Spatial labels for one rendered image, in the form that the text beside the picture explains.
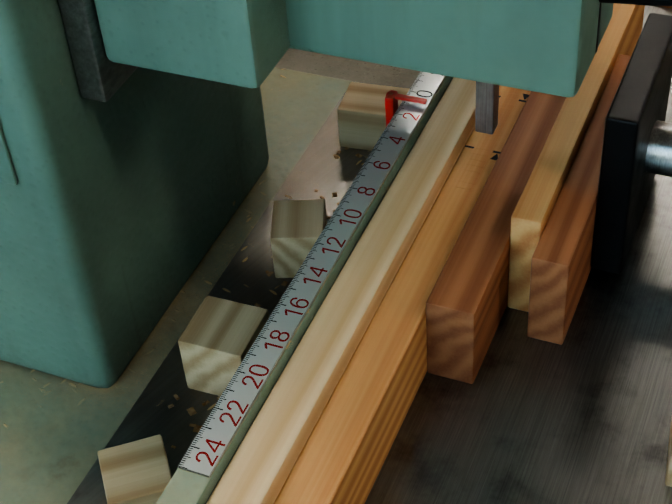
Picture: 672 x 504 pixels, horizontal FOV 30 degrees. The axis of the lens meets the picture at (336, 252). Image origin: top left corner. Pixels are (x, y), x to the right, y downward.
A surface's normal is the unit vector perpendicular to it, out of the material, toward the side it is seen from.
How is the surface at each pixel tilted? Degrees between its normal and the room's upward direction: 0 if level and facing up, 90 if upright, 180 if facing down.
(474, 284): 0
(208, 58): 90
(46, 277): 90
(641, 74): 0
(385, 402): 90
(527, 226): 90
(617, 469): 0
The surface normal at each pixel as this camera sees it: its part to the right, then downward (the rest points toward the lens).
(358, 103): -0.06, -0.74
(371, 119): -0.28, 0.66
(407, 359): 0.92, 0.22
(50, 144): 0.79, 0.37
